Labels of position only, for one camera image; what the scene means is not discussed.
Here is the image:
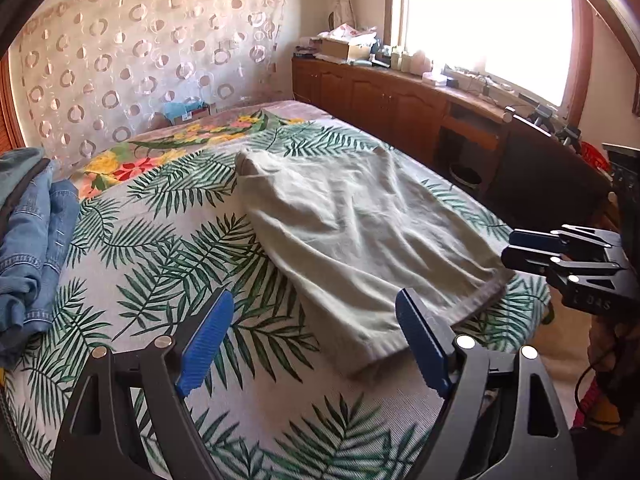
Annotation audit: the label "small black tripod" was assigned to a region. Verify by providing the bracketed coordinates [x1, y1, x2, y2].
[530, 105, 556, 133]
[556, 127, 583, 153]

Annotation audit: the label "dark brown chair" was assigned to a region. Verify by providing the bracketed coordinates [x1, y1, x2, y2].
[486, 114, 613, 233]

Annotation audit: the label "faded blue denim jeans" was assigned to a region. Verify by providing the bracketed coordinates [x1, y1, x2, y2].
[0, 147, 48, 211]

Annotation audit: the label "patterned paper bag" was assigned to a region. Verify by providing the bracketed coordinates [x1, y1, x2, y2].
[327, 24, 378, 43]

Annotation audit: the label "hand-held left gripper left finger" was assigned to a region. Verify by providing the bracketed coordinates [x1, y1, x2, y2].
[50, 287, 236, 480]

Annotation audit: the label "black waste bin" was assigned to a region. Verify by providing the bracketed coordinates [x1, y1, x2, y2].
[449, 162, 483, 193]

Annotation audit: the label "leaf print bedsheet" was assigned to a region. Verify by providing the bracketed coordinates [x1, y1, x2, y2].
[0, 122, 553, 480]

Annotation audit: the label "grey pants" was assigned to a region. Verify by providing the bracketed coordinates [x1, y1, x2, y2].
[234, 147, 516, 376]

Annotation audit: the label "wooden framed window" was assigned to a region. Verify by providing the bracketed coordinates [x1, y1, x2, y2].
[385, 0, 596, 126]

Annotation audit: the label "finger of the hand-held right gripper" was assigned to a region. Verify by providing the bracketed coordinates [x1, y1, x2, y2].
[501, 246, 621, 281]
[510, 225, 623, 256]

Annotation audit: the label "circle patterned sheer curtain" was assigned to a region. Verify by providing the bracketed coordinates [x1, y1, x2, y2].
[17, 0, 288, 171]

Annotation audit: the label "cardboard box with label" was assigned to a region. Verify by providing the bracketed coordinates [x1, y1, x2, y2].
[162, 105, 213, 126]

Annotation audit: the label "open cardboard box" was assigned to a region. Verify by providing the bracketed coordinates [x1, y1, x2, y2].
[320, 37, 373, 63]

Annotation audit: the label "red plastic basket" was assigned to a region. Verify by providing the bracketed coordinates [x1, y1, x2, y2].
[580, 141, 613, 173]

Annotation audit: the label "floral blanket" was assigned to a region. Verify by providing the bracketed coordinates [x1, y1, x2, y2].
[70, 100, 341, 201]

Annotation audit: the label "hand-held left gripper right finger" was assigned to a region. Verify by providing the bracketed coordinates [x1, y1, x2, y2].
[395, 287, 578, 480]

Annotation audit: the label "long wooden cabinet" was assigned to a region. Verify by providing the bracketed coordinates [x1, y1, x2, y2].
[291, 55, 521, 191]

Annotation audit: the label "dark box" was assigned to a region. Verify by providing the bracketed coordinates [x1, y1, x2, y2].
[602, 142, 640, 241]

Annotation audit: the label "person's right hand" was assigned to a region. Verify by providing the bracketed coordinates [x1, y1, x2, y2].
[589, 317, 633, 396]

